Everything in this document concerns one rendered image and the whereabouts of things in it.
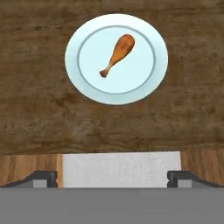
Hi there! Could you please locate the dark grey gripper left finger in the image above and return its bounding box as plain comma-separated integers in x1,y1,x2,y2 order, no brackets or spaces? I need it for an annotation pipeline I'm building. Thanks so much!
0,170,59,189

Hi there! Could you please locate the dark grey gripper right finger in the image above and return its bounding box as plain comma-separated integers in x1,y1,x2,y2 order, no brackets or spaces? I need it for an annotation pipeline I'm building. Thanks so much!
166,170,224,189

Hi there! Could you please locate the brown chicken drumstick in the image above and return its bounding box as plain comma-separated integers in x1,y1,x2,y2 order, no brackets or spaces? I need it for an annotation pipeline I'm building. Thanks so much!
99,33,136,79

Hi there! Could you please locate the pale blue round plate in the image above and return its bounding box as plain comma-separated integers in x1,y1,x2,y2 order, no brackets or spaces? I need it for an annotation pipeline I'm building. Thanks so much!
64,13,169,106

